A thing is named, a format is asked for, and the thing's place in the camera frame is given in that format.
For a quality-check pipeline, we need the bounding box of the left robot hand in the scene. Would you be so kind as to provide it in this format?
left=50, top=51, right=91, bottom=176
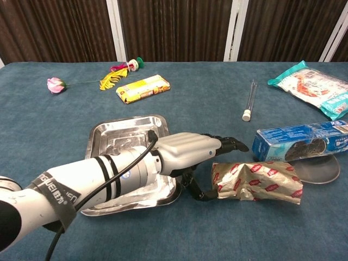
left=157, top=132, right=250, bottom=202

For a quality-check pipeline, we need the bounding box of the red white snack bag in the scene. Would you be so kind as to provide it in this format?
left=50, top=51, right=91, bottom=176
left=210, top=160, right=304, bottom=205

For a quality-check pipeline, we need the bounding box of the blue cookie box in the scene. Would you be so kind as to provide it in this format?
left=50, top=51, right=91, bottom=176
left=251, top=120, right=348, bottom=163

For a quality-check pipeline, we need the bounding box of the rectangular stainless steel tray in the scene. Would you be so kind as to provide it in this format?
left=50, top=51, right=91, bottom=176
left=80, top=114, right=182, bottom=218

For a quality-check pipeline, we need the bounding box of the glass tube with white cap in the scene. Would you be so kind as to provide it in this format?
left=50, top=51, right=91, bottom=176
left=241, top=79, right=258, bottom=122

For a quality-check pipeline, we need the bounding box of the yellow snack bar package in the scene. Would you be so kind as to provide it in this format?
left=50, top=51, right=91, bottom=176
left=116, top=74, right=171, bottom=104

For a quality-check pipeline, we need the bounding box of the teal tablecloth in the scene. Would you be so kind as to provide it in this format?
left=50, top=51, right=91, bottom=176
left=0, top=61, right=348, bottom=261

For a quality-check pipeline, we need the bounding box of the colourful feather shuttlecock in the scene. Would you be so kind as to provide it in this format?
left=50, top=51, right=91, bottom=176
left=99, top=56, right=145, bottom=91

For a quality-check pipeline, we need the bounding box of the brown pleated screen panel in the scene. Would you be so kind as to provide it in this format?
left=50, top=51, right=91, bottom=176
left=0, top=0, right=120, bottom=66
left=330, top=26, right=348, bottom=63
left=231, top=0, right=348, bottom=63
left=116, top=0, right=241, bottom=63

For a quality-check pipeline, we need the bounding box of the round stainless steel plate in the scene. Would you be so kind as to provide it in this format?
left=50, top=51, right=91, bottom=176
left=289, top=154, right=341, bottom=184

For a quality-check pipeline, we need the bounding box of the white and teal snack bag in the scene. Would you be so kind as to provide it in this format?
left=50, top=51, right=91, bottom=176
left=267, top=60, right=348, bottom=122

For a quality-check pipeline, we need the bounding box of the pink artificial rose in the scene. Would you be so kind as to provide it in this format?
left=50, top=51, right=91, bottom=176
left=46, top=74, right=140, bottom=95

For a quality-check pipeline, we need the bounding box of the black cable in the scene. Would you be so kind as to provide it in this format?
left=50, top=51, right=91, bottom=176
left=45, top=129, right=158, bottom=261

